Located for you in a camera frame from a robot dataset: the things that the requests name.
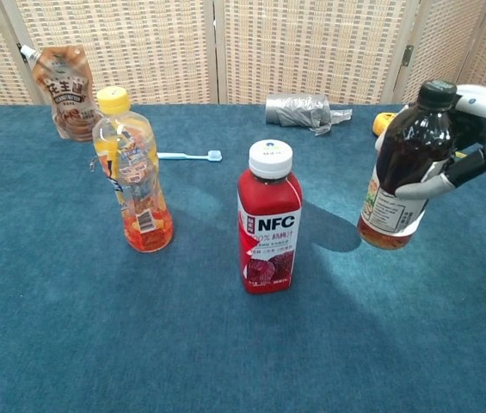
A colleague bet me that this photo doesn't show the brown spouted food pouch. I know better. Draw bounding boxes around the brown spouted food pouch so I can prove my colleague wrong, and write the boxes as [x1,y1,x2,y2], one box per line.
[19,44,104,143]

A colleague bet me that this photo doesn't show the woven folding screen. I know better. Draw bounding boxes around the woven folding screen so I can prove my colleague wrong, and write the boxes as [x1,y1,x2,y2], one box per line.
[0,0,486,108]

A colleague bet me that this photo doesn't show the orange drink bottle yellow cap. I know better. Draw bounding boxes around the orange drink bottle yellow cap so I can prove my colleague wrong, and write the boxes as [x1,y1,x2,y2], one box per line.
[91,85,175,254]

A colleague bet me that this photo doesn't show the red juice bottle white cap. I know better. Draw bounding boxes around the red juice bottle white cap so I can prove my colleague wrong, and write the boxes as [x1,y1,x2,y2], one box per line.
[237,139,304,295]

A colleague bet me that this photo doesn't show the dark brown bottle black cap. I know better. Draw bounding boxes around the dark brown bottle black cap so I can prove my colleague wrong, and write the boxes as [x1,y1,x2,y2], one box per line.
[357,80,458,250]

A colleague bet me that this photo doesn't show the light blue toothbrush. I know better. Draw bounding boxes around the light blue toothbrush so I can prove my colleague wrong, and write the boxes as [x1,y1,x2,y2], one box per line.
[156,149,224,163]

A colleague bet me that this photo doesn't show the grey trash bag roll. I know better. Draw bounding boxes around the grey trash bag roll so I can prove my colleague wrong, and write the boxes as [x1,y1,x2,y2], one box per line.
[265,91,354,137]

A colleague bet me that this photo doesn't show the yellow tape measure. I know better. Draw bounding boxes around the yellow tape measure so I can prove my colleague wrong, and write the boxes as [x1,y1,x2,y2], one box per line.
[372,112,397,137]

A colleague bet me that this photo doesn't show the blue felt table cover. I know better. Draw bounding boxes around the blue felt table cover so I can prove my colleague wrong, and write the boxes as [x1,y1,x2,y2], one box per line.
[0,102,486,413]

